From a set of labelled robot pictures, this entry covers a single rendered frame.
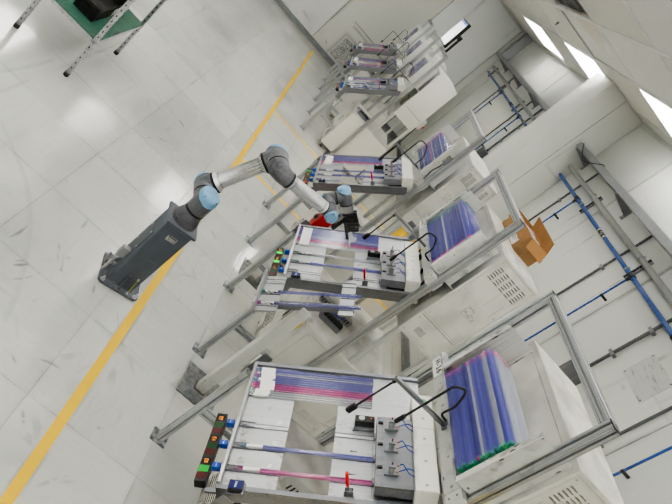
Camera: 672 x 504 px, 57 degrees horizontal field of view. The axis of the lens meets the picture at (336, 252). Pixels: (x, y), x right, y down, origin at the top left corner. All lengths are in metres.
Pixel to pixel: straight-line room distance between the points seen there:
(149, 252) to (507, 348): 1.90
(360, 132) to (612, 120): 3.00
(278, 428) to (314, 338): 1.19
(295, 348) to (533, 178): 3.74
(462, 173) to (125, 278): 2.49
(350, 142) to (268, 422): 5.84
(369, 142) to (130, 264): 4.99
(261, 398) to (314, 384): 0.23
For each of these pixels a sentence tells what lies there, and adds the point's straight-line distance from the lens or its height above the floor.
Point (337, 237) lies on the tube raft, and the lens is 3.88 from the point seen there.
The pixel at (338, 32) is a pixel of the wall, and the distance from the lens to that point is 11.86.
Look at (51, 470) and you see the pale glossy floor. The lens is 2.86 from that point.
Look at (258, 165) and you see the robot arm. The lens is 3.29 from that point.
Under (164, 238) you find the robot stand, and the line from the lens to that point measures 3.35.
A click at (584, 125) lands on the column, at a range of 6.58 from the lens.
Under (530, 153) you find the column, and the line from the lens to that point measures 6.54.
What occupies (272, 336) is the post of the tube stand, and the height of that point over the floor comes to 0.59.
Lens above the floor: 2.23
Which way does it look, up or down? 21 degrees down
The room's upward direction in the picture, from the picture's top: 53 degrees clockwise
